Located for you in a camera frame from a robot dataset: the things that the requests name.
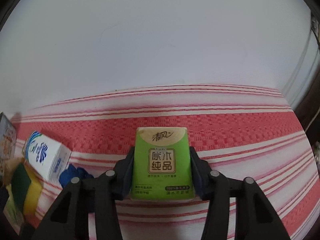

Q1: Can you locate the white carton with blue print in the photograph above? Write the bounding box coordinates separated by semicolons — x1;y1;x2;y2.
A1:
22;130;72;183

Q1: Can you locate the yellow sponge with green pad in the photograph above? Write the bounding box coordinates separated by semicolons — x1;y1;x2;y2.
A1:
11;162;43;217

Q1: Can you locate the white wall cable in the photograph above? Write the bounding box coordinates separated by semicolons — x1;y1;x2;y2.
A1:
287;22;320;100

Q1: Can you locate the green tissue pack beige top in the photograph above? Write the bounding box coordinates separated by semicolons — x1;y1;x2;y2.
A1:
129;127;196;201

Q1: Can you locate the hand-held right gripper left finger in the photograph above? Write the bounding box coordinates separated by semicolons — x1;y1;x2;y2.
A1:
32;146;135;240

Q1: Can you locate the blue yarn ball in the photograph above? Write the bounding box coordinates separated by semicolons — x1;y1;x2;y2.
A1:
59;164;95;212

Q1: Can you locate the red striped tablecloth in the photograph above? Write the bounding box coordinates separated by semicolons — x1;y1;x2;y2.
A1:
2;84;317;240

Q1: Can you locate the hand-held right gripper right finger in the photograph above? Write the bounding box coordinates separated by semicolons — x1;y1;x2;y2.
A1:
189;145;290;240

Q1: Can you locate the small printed cardboard box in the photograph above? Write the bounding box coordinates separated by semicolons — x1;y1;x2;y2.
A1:
0;112;17;165

